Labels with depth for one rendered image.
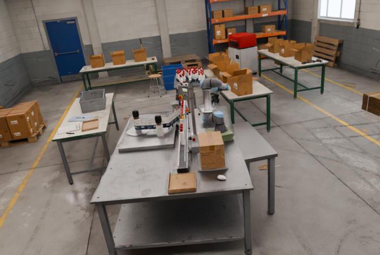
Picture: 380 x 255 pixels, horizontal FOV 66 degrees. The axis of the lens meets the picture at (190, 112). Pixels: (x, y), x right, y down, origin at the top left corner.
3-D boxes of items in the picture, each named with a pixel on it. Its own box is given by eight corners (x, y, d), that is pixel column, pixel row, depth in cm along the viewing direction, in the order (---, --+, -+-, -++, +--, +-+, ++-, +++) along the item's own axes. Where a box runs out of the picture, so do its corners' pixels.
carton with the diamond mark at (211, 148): (199, 155, 325) (197, 133, 315) (221, 152, 325) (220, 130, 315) (201, 170, 297) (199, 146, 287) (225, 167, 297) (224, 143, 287)
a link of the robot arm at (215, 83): (219, 76, 349) (229, 83, 394) (210, 77, 353) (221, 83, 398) (219, 86, 348) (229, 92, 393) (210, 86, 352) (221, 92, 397)
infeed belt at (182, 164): (181, 111, 453) (181, 109, 451) (186, 111, 453) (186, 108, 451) (178, 172, 300) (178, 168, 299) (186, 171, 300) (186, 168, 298)
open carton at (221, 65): (212, 80, 619) (211, 62, 605) (233, 76, 627) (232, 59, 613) (218, 84, 584) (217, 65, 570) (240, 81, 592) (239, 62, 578)
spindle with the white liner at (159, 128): (158, 135, 373) (154, 114, 362) (164, 135, 373) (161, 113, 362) (156, 139, 365) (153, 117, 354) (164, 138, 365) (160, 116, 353)
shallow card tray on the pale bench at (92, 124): (82, 123, 460) (82, 121, 458) (98, 120, 465) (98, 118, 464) (81, 132, 429) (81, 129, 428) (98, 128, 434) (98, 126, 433)
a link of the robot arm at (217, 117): (223, 124, 354) (221, 113, 350) (212, 124, 359) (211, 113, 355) (225, 120, 365) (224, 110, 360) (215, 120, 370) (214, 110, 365)
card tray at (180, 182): (169, 174, 299) (169, 171, 297) (195, 172, 298) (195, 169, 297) (168, 193, 271) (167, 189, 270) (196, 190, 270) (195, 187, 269)
